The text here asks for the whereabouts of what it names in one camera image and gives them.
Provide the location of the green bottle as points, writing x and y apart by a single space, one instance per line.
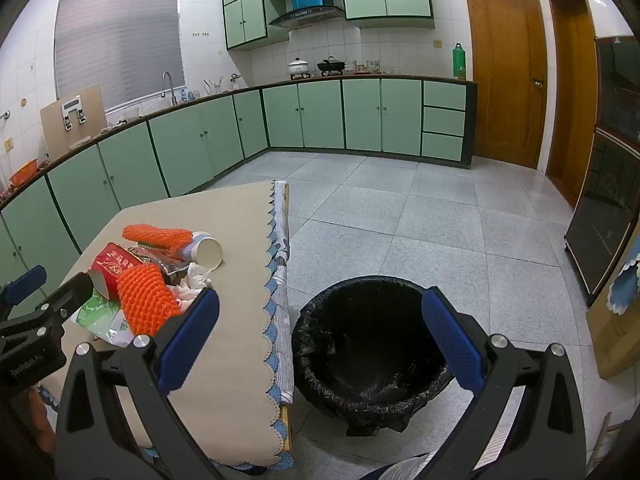
459 60

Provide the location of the person's left forearm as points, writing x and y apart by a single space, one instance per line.
42 410

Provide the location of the narrow wooden door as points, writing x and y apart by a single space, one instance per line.
575 90

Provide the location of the range hood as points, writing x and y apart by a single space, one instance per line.
305 16

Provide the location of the cardboard box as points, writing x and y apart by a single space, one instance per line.
617 345

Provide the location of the table with beige cloth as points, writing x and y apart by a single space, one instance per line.
235 260

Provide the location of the white pot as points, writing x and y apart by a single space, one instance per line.
299 67

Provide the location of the blue white scalloped cloth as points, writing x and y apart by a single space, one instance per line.
625 285

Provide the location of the dark glass cabinet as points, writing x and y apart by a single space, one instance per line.
607 160

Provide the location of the red paper cup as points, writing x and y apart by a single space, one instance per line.
112 267

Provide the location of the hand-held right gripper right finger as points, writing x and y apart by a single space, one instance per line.
450 330

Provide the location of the green printed plastic wrapper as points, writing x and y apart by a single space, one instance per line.
102 317

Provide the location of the short orange foam net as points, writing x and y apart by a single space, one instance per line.
147 305

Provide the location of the person's striped clothing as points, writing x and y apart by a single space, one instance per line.
410 466

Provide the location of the grey window blind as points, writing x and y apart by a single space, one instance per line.
117 45

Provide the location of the white tissue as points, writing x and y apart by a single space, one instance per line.
195 280

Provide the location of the light wooden frame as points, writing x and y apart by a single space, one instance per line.
606 440

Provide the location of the orange basket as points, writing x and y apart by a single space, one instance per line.
25 172

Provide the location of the long orange foam net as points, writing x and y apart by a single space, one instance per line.
157 236

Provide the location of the metal faucet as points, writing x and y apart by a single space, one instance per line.
169 87

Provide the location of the stack of white bowls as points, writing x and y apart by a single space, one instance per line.
350 66

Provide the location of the wooden board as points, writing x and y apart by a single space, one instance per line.
92 110

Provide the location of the white patterned under cloth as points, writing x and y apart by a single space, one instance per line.
282 270

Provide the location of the dark snack wrapper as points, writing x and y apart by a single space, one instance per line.
160 260

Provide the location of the blue white paper cup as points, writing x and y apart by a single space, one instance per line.
205 252

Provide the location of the black wok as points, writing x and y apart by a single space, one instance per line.
331 65

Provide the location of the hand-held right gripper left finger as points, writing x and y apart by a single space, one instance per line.
190 335

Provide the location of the green lower kitchen cabinets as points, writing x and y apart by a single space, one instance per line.
320 115

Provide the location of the black trash bin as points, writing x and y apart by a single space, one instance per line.
370 360

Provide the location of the wide wooden door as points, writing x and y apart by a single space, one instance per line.
505 75

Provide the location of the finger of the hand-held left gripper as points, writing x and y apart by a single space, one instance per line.
75 292
25 280

